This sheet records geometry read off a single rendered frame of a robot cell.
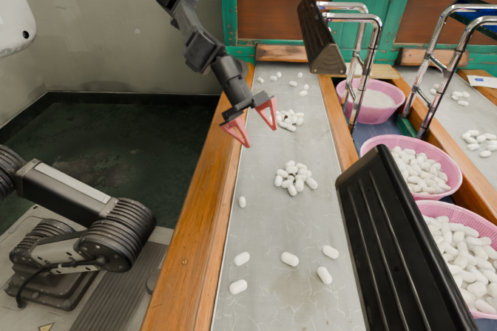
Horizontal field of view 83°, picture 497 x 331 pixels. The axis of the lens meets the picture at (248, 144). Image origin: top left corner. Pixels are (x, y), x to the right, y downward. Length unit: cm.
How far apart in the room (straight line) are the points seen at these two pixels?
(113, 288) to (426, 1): 161
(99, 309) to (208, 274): 44
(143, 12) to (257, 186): 195
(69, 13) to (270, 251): 246
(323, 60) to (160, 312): 59
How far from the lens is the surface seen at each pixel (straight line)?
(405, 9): 155
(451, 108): 137
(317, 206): 76
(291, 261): 64
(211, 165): 82
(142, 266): 100
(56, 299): 102
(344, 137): 97
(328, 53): 66
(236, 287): 60
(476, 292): 76
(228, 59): 65
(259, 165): 85
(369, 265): 29
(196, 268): 62
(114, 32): 265
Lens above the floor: 130
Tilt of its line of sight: 37 degrees down
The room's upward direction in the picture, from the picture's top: straight up
